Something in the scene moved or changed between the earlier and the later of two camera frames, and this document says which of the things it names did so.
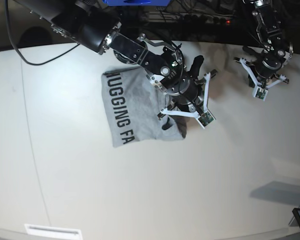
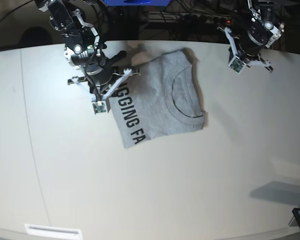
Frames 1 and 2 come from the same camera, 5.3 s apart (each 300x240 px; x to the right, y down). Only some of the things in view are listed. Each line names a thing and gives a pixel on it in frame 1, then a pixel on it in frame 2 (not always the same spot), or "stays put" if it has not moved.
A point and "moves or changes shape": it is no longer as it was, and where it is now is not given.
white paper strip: (53, 231) stays put
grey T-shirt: (133, 103) moves or changes shape
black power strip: (203, 20) stays put
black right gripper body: (268, 64) to (253, 39)
